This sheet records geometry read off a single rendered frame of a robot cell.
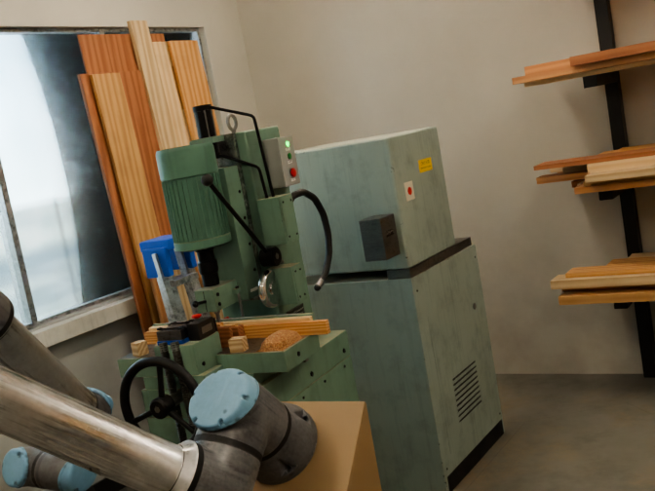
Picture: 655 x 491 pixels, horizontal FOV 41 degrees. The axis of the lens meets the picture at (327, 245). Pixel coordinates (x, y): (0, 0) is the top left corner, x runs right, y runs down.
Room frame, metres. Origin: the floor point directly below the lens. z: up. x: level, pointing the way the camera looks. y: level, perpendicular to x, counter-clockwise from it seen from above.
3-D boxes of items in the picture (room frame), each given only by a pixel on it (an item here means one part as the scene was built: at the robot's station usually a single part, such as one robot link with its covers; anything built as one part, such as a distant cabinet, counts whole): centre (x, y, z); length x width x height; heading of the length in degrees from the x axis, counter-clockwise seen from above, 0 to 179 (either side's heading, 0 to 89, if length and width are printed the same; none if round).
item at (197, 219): (2.67, 0.37, 1.35); 0.18 x 0.18 x 0.31
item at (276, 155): (2.88, 0.10, 1.40); 0.10 x 0.06 x 0.16; 152
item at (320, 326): (2.65, 0.34, 0.92); 0.67 x 0.02 x 0.04; 62
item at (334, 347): (2.78, 0.31, 0.76); 0.57 x 0.45 x 0.09; 152
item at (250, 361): (2.57, 0.41, 0.87); 0.61 x 0.30 x 0.06; 62
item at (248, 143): (2.93, 0.24, 1.16); 0.22 x 0.22 x 0.72; 62
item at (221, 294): (2.68, 0.36, 1.03); 0.14 x 0.07 x 0.09; 152
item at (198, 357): (2.49, 0.45, 0.91); 0.15 x 0.14 x 0.09; 62
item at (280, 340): (2.47, 0.18, 0.92); 0.14 x 0.09 x 0.04; 152
